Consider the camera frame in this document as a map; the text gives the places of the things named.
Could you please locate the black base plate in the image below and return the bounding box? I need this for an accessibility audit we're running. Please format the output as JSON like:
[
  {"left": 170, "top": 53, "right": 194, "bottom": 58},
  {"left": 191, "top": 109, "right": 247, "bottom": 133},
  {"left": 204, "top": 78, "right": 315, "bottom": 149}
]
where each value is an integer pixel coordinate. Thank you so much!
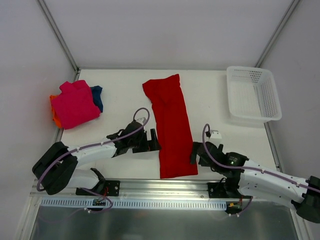
[
  {"left": 207, "top": 178, "right": 251, "bottom": 199},
  {"left": 75, "top": 179, "right": 121, "bottom": 197}
]

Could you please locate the blue folded t shirt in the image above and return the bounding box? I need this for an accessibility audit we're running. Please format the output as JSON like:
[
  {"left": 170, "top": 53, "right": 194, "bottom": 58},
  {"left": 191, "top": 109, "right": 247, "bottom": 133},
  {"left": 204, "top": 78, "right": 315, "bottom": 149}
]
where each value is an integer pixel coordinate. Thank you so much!
[{"left": 90, "top": 85, "right": 104, "bottom": 113}]

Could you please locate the orange folded t shirt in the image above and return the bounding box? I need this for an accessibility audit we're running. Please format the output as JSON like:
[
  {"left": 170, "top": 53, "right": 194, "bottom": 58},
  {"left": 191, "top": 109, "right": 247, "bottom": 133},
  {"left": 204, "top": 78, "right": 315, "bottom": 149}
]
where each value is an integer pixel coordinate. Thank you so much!
[{"left": 49, "top": 95, "right": 62, "bottom": 129}]

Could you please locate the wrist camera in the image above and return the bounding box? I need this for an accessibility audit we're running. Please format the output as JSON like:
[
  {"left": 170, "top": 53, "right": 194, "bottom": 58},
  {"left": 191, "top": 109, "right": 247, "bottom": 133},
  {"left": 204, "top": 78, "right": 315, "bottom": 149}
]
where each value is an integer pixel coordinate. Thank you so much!
[
  {"left": 136, "top": 117, "right": 147, "bottom": 125},
  {"left": 209, "top": 130, "right": 222, "bottom": 141}
]

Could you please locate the red t shirt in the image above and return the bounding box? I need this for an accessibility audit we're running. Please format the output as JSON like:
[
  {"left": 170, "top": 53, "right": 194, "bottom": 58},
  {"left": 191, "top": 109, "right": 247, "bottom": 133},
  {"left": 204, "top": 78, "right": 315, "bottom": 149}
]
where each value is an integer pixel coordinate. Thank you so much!
[{"left": 142, "top": 74, "right": 198, "bottom": 179}]

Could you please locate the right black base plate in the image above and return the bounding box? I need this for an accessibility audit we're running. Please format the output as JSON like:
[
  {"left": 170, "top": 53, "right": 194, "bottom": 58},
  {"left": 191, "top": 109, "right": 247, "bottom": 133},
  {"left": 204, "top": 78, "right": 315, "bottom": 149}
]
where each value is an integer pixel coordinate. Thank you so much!
[{"left": 207, "top": 178, "right": 251, "bottom": 199}]

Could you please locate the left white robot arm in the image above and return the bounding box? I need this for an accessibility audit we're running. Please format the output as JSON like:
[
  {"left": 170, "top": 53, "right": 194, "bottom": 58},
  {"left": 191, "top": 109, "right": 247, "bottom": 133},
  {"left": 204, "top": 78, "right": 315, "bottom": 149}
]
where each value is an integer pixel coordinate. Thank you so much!
[{"left": 32, "top": 118, "right": 161, "bottom": 196}]

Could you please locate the pink folded t shirt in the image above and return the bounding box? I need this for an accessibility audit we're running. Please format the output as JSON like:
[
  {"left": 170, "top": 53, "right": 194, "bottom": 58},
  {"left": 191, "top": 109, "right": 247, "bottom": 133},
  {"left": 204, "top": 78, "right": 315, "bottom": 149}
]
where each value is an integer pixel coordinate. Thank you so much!
[{"left": 52, "top": 80, "right": 102, "bottom": 130}]

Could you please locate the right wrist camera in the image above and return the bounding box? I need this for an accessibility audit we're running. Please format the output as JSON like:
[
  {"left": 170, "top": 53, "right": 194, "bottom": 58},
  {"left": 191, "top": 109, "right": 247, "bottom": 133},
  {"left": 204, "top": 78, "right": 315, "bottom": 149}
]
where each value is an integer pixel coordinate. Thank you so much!
[{"left": 209, "top": 130, "right": 222, "bottom": 141}]

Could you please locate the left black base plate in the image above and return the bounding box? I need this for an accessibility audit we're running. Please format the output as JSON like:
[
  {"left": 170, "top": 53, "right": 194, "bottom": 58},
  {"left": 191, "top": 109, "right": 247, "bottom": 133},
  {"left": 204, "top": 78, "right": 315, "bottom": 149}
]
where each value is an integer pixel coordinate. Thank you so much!
[{"left": 75, "top": 179, "right": 121, "bottom": 197}]

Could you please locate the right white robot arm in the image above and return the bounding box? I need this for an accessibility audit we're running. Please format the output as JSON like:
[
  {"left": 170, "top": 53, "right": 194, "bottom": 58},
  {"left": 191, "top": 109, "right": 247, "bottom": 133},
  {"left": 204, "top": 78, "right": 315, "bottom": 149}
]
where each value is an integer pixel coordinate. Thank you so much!
[{"left": 190, "top": 141, "right": 320, "bottom": 224}]

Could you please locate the white plastic basket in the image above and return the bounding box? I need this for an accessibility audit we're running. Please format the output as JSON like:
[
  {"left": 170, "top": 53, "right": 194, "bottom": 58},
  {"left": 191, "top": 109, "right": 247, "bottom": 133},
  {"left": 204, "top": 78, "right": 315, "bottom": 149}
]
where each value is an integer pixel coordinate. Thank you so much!
[{"left": 226, "top": 66, "right": 282, "bottom": 124}]

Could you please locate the aluminium mounting rail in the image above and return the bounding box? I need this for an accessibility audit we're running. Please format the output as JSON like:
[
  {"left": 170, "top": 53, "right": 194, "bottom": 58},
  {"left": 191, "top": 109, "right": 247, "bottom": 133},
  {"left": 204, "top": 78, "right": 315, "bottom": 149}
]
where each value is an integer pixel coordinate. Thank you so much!
[{"left": 30, "top": 174, "right": 223, "bottom": 200}]

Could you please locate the white slotted cable duct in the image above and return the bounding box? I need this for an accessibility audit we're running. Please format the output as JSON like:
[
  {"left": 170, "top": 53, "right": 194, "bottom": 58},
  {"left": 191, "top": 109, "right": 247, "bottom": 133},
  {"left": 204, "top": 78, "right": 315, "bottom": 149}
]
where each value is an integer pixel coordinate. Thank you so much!
[{"left": 40, "top": 197, "right": 227, "bottom": 211}]

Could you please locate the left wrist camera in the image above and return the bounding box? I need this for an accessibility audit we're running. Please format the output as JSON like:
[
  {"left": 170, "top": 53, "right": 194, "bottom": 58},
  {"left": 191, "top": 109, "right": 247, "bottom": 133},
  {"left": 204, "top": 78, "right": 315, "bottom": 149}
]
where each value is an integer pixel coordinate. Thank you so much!
[{"left": 136, "top": 117, "right": 147, "bottom": 125}]

